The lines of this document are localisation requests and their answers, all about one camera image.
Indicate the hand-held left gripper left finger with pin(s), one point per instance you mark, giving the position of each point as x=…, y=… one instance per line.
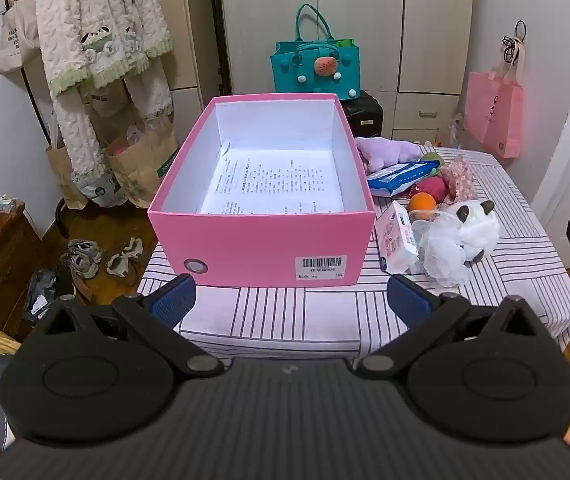
x=172, y=302

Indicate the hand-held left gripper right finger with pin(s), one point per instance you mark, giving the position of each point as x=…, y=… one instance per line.
x=410, y=302

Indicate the pink cardboard box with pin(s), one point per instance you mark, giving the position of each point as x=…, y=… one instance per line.
x=265, y=242

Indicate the pink strawberry plush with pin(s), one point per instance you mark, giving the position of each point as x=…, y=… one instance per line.
x=432, y=188

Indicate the blue wet wipes packet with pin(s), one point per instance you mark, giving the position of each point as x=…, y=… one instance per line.
x=405, y=175

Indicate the green makeup sponge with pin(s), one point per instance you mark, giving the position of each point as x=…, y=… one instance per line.
x=433, y=156

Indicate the purple plush toy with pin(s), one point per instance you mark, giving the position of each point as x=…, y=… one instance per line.
x=390, y=152

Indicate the white bath pouf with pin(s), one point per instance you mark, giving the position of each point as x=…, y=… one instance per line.
x=442, y=255

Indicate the pink tissue packet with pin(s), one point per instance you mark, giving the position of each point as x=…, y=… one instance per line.
x=397, y=240

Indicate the beige shoe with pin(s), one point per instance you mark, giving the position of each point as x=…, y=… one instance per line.
x=121, y=264
x=135, y=247

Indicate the white panda plush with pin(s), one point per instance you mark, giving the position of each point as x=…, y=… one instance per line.
x=480, y=232

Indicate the orange ball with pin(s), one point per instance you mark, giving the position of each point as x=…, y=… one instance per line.
x=422, y=204

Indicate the grey sneaker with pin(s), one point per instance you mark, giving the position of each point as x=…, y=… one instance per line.
x=87, y=250
x=80, y=266

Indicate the striped tablecloth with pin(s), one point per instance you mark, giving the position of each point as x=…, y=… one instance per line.
x=290, y=320

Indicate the dark plastic bag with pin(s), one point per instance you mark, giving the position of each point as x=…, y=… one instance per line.
x=42, y=295

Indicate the floral fabric pouch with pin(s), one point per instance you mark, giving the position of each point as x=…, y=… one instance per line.
x=460, y=180

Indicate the brown paper bag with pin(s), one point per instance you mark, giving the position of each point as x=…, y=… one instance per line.
x=60, y=170
x=145, y=160

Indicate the pink shopping bag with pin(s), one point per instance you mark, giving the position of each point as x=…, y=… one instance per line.
x=495, y=115

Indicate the printed paper sheet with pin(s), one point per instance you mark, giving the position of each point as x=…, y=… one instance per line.
x=275, y=180

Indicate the clear plastic bag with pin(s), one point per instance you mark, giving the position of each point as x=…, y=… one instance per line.
x=456, y=130

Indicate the wooden cabinet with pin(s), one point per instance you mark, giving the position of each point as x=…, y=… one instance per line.
x=5, y=270

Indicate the black suitcase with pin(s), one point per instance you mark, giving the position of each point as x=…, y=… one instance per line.
x=365, y=115

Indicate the cream fleece pajama pants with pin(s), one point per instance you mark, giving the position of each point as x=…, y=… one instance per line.
x=77, y=130

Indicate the black clothes rack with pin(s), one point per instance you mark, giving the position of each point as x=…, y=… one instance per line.
x=35, y=105

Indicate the teal felt handbag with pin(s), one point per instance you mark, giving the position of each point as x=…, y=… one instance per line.
x=315, y=72

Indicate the beige wardrobe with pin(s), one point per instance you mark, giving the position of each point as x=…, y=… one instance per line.
x=415, y=20

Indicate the cream fleece pajama top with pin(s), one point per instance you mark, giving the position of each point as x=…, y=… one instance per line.
x=100, y=15

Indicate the beige canvas tote bag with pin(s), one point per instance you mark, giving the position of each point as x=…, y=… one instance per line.
x=17, y=35

